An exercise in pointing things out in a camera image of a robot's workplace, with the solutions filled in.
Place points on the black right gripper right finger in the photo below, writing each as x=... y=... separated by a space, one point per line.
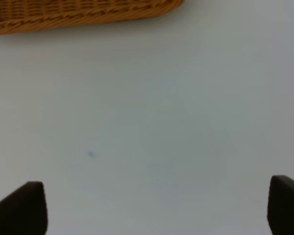
x=280 y=209

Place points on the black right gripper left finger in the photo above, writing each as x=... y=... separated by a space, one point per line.
x=24 y=211

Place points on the tan wicker basket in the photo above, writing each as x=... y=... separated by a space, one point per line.
x=33 y=15

